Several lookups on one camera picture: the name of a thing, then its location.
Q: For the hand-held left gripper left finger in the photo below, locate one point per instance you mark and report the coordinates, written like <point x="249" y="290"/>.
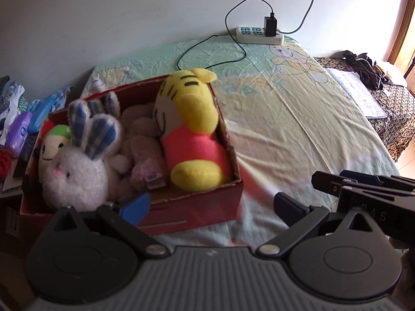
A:
<point x="136" y="205"/>

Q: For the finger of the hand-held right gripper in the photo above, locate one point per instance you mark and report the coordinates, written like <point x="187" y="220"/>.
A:
<point x="356" y="174"/>
<point x="327" y="183"/>

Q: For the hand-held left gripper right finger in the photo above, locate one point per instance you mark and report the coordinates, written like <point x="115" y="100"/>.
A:
<point x="287" y="209"/>

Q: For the beige pink bear plush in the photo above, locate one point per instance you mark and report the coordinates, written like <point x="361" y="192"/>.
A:
<point x="146" y="149"/>

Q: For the red cardboard box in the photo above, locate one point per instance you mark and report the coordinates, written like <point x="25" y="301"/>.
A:
<point x="201" y="207"/>

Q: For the yellow tiger plush toy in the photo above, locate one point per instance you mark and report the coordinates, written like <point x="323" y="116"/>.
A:
<point x="191" y="142"/>

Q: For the green plush toy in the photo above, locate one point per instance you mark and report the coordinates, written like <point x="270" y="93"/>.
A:
<point x="53" y="145"/>

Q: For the brown patterned tablecloth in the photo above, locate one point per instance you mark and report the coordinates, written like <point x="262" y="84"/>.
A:
<point x="395" y="129"/>

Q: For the white folded cloth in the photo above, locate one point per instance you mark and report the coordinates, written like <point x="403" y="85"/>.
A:
<point x="360" y="94"/>

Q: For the dark striped scarf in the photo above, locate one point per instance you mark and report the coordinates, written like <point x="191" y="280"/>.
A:
<point x="363" y="68"/>

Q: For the cream cloth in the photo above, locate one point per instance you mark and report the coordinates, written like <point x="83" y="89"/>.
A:
<point x="394" y="73"/>

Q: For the black flat case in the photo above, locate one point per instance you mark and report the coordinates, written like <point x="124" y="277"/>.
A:
<point x="26" y="155"/>

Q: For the blue patterned packet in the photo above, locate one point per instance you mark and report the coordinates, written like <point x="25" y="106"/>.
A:
<point x="48" y="107"/>

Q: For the red cloth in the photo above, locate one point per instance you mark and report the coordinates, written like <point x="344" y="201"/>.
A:
<point x="4" y="167"/>

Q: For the purple packet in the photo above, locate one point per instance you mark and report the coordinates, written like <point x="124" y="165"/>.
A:
<point x="19" y="129"/>

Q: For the white power strip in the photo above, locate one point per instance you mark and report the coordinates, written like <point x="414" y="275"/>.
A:
<point x="278" y="40"/>

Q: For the pile of patterned clothes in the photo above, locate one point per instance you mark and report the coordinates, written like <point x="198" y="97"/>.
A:
<point x="13" y="103"/>

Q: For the black charger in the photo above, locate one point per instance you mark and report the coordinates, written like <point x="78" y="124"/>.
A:
<point x="270" y="26"/>

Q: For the wooden door frame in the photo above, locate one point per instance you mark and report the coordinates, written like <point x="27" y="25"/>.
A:
<point x="402" y="32"/>

